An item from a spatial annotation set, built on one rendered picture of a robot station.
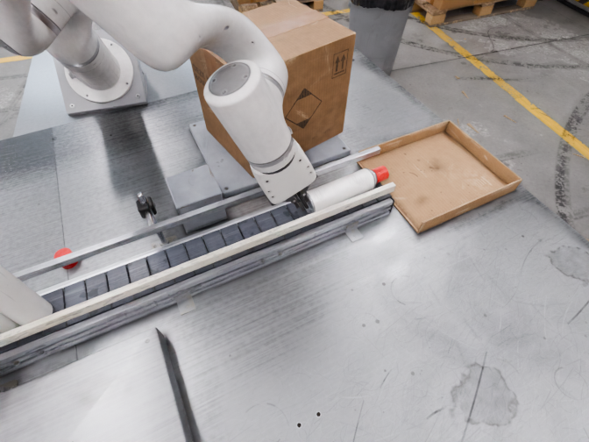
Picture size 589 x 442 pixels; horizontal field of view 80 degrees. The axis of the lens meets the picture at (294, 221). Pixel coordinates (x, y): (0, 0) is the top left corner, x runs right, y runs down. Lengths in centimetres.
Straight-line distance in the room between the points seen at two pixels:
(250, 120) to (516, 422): 63
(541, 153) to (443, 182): 177
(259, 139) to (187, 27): 17
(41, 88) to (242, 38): 103
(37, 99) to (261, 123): 103
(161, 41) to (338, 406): 58
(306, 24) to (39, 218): 76
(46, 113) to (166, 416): 100
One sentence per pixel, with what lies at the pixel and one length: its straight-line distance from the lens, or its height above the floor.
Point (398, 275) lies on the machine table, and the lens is 77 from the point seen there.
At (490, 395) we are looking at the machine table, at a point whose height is 83.
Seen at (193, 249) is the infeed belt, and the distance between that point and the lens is 74.
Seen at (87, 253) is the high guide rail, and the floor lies 96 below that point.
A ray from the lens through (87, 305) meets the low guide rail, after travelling 71.
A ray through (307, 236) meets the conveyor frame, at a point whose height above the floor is 88.
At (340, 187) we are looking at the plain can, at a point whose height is 93.
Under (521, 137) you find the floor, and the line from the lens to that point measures 277.
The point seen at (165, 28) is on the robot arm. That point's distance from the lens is 45.
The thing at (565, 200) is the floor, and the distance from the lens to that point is 247.
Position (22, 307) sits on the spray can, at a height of 95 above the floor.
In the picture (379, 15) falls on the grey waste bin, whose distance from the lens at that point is 265.
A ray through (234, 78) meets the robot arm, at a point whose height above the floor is 123.
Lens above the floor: 148
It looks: 52 degrees down
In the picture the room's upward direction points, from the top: straight up
